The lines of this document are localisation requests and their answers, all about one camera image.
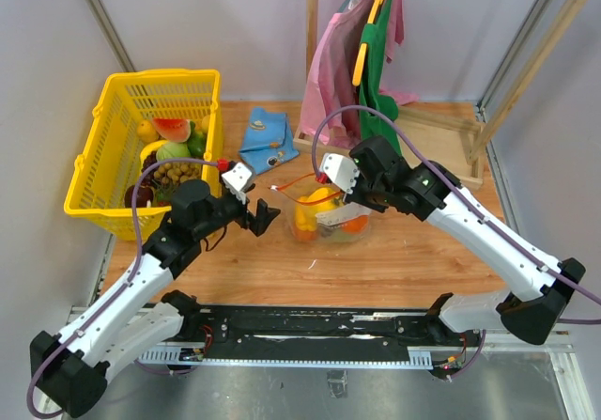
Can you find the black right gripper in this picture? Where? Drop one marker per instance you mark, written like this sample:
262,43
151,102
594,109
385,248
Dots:
356,197

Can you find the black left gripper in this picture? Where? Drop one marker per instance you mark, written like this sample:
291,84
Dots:
259,222

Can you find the yellow bell pepper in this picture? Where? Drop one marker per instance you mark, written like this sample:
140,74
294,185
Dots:
321,200
304,219

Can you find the clear zip bag orange zipper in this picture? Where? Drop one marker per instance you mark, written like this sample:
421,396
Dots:
290,191

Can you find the green cabbage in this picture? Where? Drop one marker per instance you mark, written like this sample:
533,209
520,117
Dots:
172,150
339,236

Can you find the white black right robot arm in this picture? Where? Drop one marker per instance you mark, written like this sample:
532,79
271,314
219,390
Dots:
538,285

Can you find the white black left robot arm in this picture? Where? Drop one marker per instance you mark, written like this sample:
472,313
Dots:
74,366

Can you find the blue cartoon print cloth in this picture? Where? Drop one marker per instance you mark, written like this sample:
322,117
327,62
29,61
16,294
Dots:
268,141

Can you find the pink hanging shirt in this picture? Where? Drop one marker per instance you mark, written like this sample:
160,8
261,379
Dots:
329,83

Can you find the green bell pepper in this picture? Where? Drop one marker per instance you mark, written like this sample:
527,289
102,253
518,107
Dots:
196,142

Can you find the green grape bunch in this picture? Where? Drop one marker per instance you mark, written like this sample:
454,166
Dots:
171,175

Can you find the dark red apple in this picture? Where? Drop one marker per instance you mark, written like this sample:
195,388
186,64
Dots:
143,199

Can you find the purple grape bunch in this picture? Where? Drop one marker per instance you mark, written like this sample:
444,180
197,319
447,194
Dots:
149,160

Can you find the watermelon slice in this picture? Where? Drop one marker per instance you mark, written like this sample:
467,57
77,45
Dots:
177,130

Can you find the yellow banana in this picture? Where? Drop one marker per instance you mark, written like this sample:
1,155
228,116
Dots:
154,146

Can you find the green hanging shirt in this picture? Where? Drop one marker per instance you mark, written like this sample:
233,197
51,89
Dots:
368,91

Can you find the yellow lemon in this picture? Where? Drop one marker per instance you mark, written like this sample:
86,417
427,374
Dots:
146,132

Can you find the yellow plastic basket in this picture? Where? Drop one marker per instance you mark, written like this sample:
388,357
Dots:
113,153

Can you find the yellow clothes hanger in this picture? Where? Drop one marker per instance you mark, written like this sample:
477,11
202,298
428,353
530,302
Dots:
374,14

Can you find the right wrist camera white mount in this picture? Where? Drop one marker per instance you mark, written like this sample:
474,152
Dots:
340,171

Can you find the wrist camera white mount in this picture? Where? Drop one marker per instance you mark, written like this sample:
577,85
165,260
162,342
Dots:
340,171
237,178

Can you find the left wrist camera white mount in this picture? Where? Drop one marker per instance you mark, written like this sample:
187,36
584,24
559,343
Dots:
237,178

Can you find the wooden clothes rack frame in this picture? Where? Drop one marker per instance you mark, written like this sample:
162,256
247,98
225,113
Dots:
451,56

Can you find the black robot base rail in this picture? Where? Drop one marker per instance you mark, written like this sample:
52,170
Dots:
329,338

